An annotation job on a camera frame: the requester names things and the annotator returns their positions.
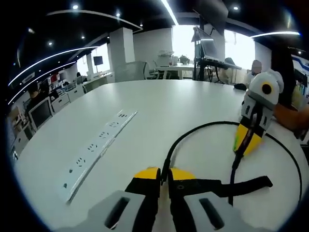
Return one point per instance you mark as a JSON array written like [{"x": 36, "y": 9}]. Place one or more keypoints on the white mesh office chair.
[{"x": 41, "y": 114}]

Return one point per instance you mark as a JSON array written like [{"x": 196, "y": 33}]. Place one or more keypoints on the open laptop on stand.
[{"x": 207, "y": 46}]

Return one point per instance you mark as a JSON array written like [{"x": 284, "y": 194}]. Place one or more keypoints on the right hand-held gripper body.
[{"x": 265, "y": 89}]

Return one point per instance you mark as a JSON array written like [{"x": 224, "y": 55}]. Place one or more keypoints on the small black wall screen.
[{"x": 98, "y": 60}]

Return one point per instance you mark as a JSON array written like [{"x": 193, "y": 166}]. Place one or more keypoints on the long ceiling light strip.
[{"x": 170, "y": 12}]

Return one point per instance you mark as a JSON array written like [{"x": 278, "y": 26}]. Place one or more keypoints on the black laptop stand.
[{"x": 201, "y": 70}]

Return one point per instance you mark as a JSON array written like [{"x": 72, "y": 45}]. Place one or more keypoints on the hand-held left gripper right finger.
[{"x": 190, "y": 212}]

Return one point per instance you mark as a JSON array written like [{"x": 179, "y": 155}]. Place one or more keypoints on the blue white display banner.
[{"x": 300, "y": 79}]

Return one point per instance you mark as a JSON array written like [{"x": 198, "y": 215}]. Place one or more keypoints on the grey mesh office chair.
[{"x": 135, "y": 71}]

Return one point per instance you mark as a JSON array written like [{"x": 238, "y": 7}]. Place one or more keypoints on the white office printer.
[{"x": 165, "y": 58}]

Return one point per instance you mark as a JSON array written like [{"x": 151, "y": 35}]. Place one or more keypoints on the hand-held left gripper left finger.
[{"x": 130, "y": 212}]

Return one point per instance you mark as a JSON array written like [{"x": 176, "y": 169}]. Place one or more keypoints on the small black pouch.
[{"x": 240, "y": 86}]

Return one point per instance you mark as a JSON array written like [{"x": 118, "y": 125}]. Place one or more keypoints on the white power socket panel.
[{"x": 96, "y": 149}]

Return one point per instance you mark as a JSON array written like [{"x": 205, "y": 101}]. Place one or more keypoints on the large black hanging monitor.
[{"x": 214, "y": 17}]

